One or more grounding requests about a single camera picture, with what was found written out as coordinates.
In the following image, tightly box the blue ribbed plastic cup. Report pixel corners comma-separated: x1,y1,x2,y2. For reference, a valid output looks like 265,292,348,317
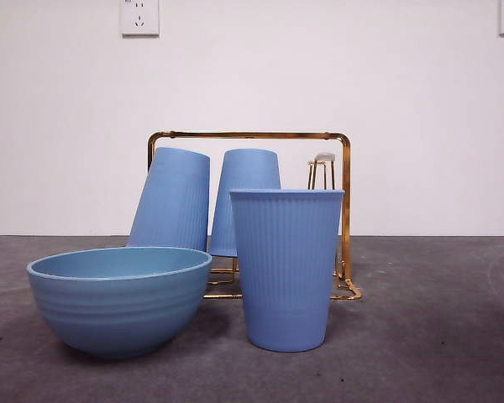
127,146,212,253
228,188,346,353
208,149,281,257

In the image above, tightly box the blue ribbed bowl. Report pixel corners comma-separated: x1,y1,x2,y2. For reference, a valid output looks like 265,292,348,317
25,246,214,359

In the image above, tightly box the gold wire cup rack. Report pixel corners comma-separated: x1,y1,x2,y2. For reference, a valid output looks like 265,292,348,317
145,130,365,301

